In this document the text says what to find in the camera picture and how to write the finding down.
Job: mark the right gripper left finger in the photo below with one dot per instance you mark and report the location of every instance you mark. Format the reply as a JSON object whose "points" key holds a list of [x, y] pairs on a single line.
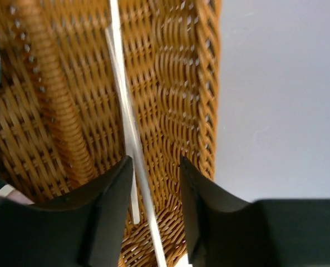
{"points": [[83, 227]]}

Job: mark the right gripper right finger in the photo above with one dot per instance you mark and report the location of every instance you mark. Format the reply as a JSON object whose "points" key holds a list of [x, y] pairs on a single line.
{"points": [[224, 230]]}

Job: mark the white chopstick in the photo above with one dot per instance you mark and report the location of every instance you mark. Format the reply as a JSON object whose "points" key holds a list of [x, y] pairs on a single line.
{"points": [[138, 159], [134, 203]]}

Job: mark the wicker cutlery basket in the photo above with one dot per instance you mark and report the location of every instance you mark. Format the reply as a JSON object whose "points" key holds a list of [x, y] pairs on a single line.
{"points": [[60, 119]]}

